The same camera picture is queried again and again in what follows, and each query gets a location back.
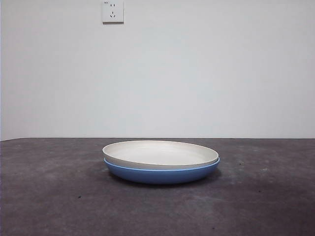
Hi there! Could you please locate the white round plate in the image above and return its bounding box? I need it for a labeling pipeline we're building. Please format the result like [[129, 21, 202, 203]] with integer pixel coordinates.
[[101, 140, 220, 171]]

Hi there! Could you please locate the blue round plate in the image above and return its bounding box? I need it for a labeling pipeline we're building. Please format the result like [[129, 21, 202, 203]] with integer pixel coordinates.
[[103, 157, 221, 185]]

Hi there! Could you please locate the white wall socket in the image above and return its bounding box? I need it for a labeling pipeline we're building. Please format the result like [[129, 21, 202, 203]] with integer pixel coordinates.
[[102, 0, 125, 25]]

